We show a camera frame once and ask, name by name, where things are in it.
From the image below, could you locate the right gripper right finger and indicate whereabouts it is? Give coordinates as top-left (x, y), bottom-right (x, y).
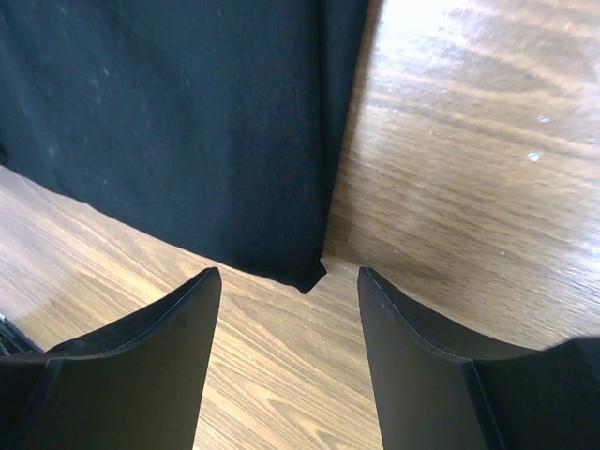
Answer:
top-left (357, 267), bottom-right (599, 449)

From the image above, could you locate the black floral print t-shirt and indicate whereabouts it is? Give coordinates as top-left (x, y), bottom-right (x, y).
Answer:
top-left (1, 1), bottom-right (368, 293)

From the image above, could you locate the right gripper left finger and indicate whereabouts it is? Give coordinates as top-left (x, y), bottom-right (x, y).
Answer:
top-left (1, 268), bottom-right (221, 449)

